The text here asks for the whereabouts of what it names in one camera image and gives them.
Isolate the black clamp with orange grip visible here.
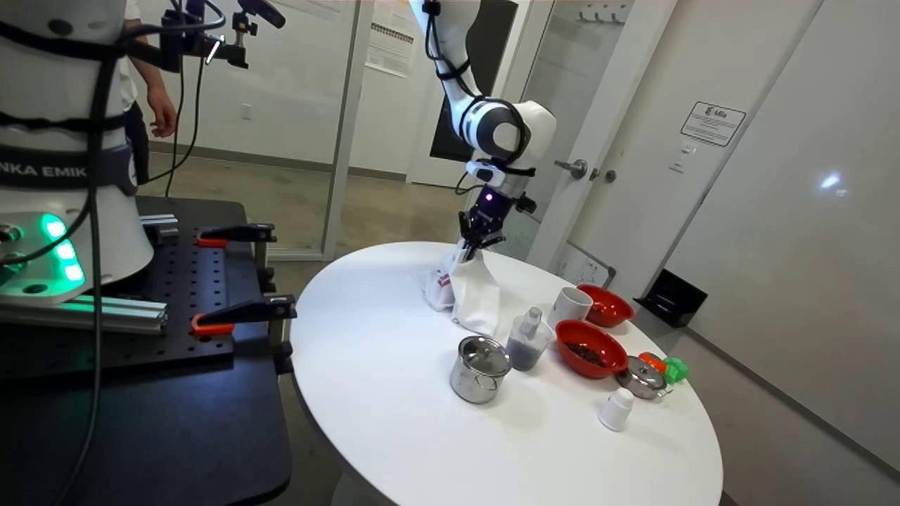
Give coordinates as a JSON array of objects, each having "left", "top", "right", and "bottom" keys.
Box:
[
  {"left": 188, "top": 293, "right": 300, "bottom": 377},
  {"left": 195, "top": 222, "right": 280, "bottom": 295}
]

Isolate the small green toy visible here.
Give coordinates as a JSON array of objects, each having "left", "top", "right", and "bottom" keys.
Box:
[{"left": 660, "top": 357, "right": 692, "bottom": 388}]

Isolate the glass shaker bottle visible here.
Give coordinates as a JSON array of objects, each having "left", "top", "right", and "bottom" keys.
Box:
[{"left": 505, "top": 302, "right": 557, "bottom": 374}]

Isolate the white glass wall post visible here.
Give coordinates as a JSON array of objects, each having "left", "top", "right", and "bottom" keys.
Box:
[{"left": 320, "top": 0, "right": 377, "bottom": 256}]

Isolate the black camera mount rig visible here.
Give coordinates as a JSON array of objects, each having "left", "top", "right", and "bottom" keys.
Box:
[{"left": 114, "top": 0, "right": 289, "bottom": 75}]

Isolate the red bowl with dark contents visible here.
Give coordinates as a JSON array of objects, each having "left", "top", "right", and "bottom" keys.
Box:
[{"left": 550, "top": 318, "right": 631, "bottom": 383}]

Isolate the aluminium extrusion rail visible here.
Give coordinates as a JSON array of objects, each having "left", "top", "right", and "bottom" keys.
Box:
[{"left": 0, "top": 293, "right": 172, "bottom": 338}]

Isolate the thin black rig cable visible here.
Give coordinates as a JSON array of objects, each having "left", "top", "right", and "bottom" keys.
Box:
[{"left": 137, "top": 54, "right": 210, "bottom": 191}]

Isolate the white paper wall sign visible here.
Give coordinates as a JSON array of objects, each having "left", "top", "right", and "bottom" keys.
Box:
[{"left": 677, "top": 97, "right": 750, "bottom": 149}]

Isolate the empty red bowl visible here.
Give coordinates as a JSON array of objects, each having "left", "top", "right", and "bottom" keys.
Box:
[{"left": 576, "top": 284, "right": 638, "bottom": 331}]

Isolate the person in pink shirt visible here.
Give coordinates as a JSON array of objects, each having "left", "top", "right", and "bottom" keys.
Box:
[{"left": 130, "top": 54, "right": 179, "bottom": 141}]

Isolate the small metal pot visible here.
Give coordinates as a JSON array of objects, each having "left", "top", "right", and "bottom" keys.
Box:
[{"left": 448, "top": 331, "right": 519, "bottom": 408}]

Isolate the white towel with red stripes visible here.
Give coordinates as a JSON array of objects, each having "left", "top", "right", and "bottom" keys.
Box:
[{"left": 422, "top": 245, "right": 515, "bottom": 338}]

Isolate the short aluminium extrusion piece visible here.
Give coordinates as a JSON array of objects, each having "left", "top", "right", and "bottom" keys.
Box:
[{"left": 137, "top": 210, "right": 179, "bottom": 235}]

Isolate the black perforated robot table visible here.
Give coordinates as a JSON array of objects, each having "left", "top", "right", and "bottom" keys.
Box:
[{"left": 0, "top": 194, "right": 294, "bottom": 506}]

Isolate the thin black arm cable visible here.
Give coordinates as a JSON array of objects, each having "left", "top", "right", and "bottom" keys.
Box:
[{"left": 418, "top": 0, "right": 474, "bottom": 101}]

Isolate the silver door lever handle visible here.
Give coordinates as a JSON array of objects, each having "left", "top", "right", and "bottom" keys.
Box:
[{"left": 553, "top": 155, "right": 590, "bottom": 183}]

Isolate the small white cup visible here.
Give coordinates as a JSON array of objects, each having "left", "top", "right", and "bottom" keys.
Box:
[{"left": 593, "top": 388, "right": 635, "bottom": 436}]

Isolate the large white wall whiteboard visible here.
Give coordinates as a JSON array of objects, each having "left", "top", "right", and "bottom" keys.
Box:
[{"left": 657, "top": 0, "right": 900, "bottom": 474}]

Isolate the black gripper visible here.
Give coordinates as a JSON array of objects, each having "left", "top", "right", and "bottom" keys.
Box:
[{"left": 456, "top": 179, "right": 518, "bottom": 260}]

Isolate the white glass door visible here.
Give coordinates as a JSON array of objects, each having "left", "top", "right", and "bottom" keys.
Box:
[{"left": 472, "top": 0, "right": 680, "bottom": 276}]

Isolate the thick black cable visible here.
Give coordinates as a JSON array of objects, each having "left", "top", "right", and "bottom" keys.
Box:
[{"left": 53, "top": 0, "right": 134, "bottom": 506}]

